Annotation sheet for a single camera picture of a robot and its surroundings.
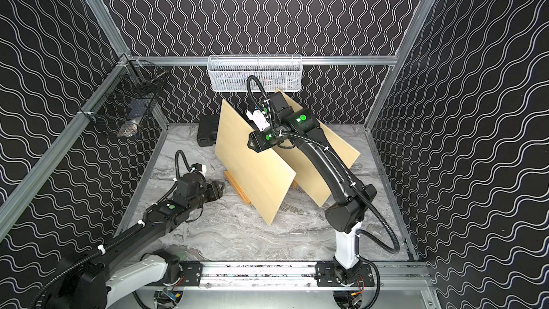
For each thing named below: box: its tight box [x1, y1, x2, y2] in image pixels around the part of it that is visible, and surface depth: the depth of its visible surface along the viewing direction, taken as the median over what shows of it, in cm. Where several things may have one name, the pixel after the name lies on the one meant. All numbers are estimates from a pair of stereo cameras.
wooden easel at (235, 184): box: [223, 170, 252, 206], surface depth 92 cm
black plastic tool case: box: [196, 113, 220, 147], surface depth 112 cm
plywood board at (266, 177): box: [215, 98, 297, 227], surface depth 81 cm
